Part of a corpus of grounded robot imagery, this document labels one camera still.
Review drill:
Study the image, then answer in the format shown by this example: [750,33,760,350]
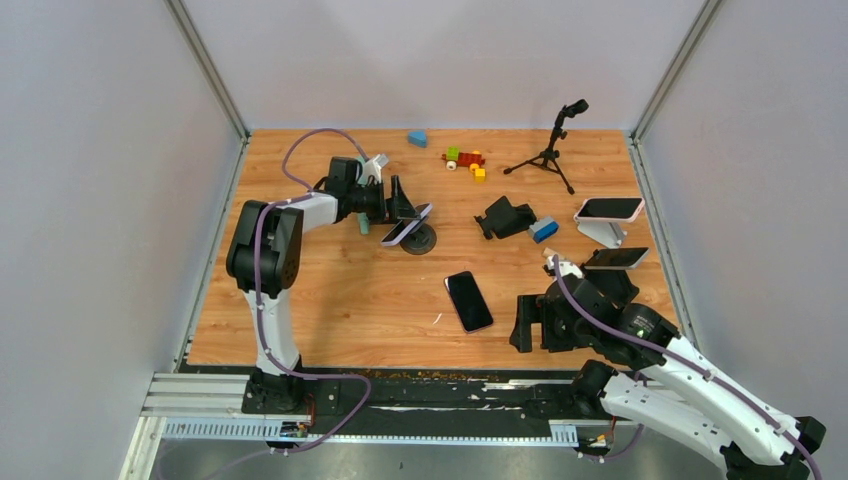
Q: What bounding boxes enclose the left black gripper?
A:
[350,177,423,227]

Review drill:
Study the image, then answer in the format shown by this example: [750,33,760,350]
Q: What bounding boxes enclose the phone with lavender case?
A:
[380,203,433,247]

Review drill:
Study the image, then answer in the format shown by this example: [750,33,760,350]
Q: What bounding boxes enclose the phone with pink-edged black case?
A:
[444,271,494,334]

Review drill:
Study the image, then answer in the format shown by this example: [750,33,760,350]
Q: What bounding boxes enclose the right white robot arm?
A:
[510,275,826,479]

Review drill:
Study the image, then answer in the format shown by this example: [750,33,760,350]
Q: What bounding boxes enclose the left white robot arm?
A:
[226,154,437,413]

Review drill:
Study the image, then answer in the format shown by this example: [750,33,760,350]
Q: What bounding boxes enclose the round black phone stand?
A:
[399,223,437,255]

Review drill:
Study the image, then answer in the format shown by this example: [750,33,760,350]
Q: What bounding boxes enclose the black clamp phone holder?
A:
[474,196,537,240]

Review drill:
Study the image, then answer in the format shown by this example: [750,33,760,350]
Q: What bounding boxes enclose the phone with white edge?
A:
[582,247,650,270]

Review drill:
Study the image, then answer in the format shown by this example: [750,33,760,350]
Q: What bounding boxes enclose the white phone stand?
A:
[577,221,627,249]

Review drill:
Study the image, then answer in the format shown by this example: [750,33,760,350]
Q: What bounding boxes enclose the black mini tripod stand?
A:
[503,99,589,195]

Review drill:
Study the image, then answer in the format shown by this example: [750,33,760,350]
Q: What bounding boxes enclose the phone with pink case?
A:
[574,197,645,223]

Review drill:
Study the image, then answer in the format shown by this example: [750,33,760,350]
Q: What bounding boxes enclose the teal toy microphone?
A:
[357,156,370,235]

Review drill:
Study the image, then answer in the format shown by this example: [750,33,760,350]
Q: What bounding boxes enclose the colourful toy brick car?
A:
[441,146,486,171]

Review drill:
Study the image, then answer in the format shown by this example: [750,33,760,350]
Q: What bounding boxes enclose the blue triangular block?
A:
[407,130,428,148]

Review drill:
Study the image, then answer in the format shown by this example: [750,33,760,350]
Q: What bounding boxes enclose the blue and grey eraser block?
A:
[527,216,559,244]

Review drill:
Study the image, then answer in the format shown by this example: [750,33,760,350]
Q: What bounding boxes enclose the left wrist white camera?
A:
[359,154,389,185]

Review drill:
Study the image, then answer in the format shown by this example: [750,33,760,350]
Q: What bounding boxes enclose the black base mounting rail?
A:
[142,360,664,446]

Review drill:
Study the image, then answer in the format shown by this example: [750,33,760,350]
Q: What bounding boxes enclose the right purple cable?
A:
[546,254,826,480]

